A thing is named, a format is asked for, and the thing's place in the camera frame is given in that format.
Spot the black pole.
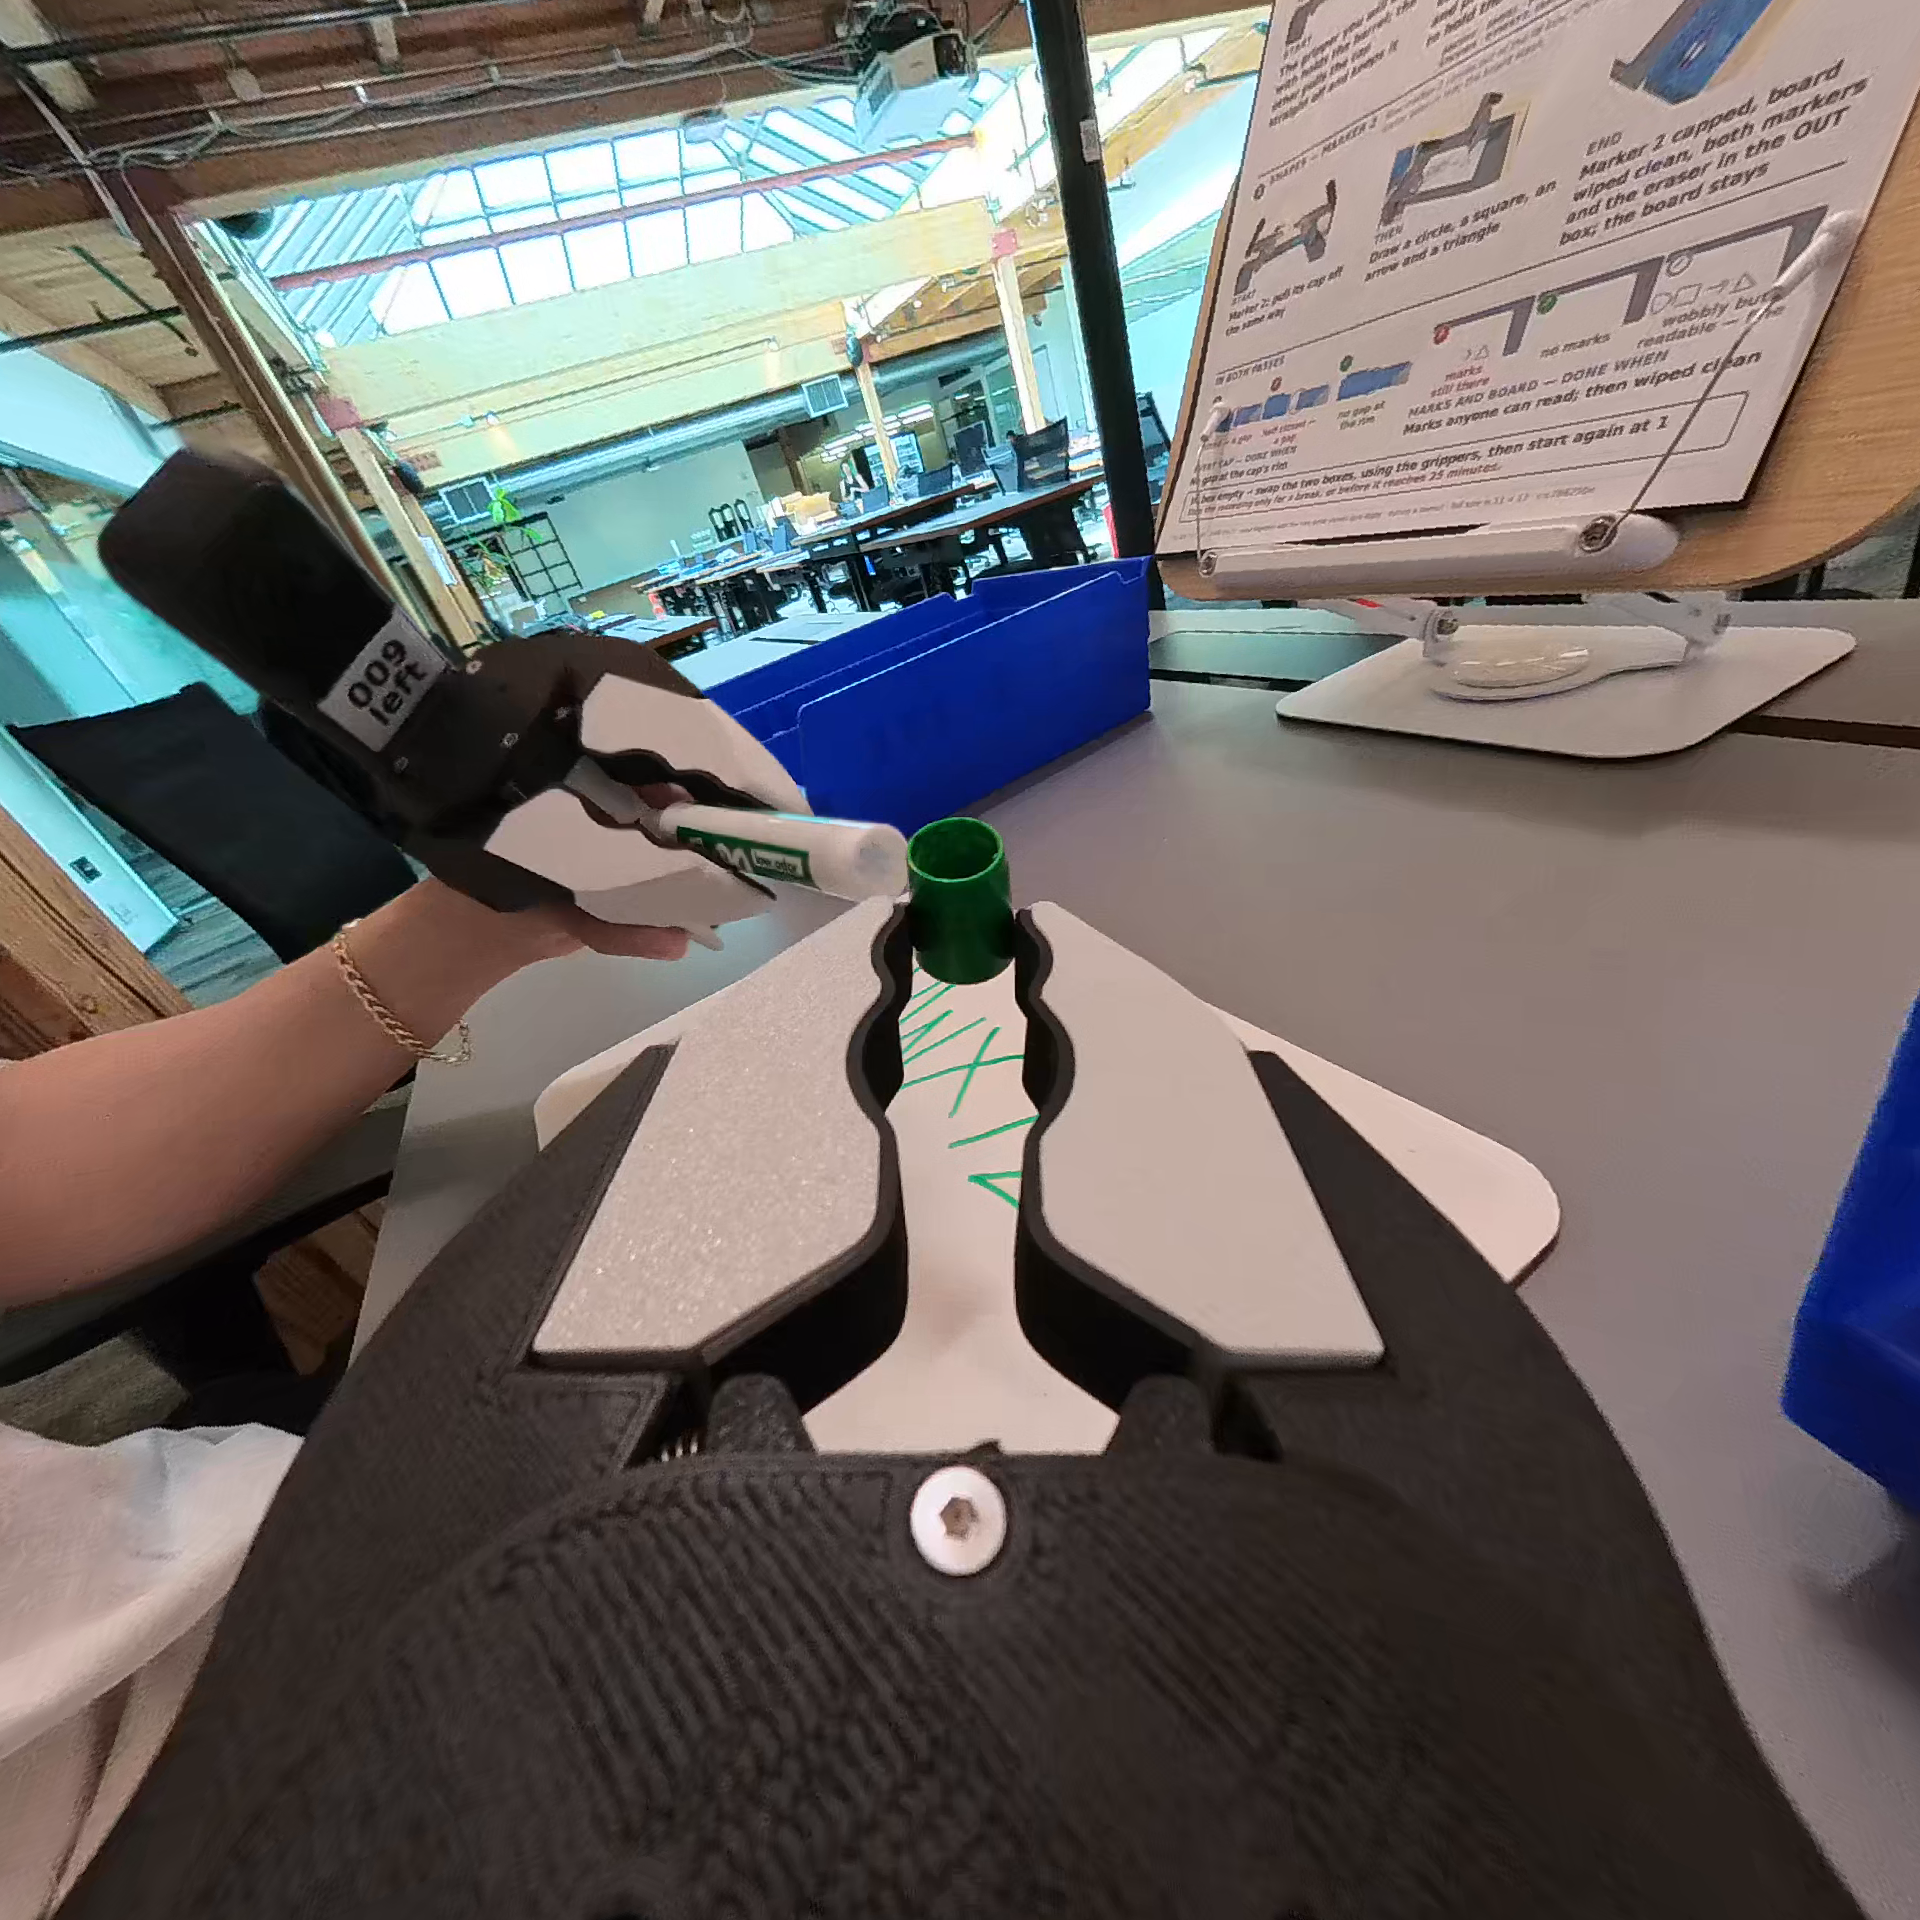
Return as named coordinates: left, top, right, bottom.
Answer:
left=1026, top=0, right=1167, bottom=614

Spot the black office chair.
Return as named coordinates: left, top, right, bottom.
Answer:
left=6, top=681, right=419, bottom=965

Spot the illustrated instruction sheet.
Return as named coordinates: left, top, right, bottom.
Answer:
left=1159, top=0, right=1920, bottom=560

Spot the person's left forearm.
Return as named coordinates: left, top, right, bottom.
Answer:
left=0, top=938, right=453, bottom=1309

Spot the blue plastic bin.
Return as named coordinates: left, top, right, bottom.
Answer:
left=1782, top=990, right=1920, bottom=1505
left=702, top=559, right=1154, bottom=838

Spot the green whiteboard marker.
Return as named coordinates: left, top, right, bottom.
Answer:
left=642, top=807, right=914, bottom=906

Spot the small white whiteboard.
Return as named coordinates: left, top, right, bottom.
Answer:
left=533, top=961, right=1566, bottom=1461

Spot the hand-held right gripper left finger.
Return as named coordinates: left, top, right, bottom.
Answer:
left=529, top=896, right=916, bottom=1409

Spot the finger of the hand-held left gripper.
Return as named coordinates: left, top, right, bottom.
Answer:
left=483, top=784, right=785, bottom=946
left=566, top=674, right=817, bottom=818

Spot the person's left hand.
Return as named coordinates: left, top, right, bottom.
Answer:
left=380, top=873, right=731, bottom=1041

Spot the gold chain bracelet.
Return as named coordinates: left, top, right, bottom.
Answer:
left=330, top=922, right=473, bottom=1070

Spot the wooden column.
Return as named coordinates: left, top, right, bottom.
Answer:
left=111, top=165, right=484, bottom=664

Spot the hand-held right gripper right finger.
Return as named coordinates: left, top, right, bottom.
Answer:
left=1013, top=896, right=1387, bottom=1409

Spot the ceiling projector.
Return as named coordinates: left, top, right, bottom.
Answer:
left=853, top=0, right=981, bottom=141

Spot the wooden post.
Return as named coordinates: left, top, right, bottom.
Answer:
left=0, top=809, right=202, bottom=1058

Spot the green marker cap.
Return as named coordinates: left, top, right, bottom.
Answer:
left=908, top=816, right=1018, bottom=989

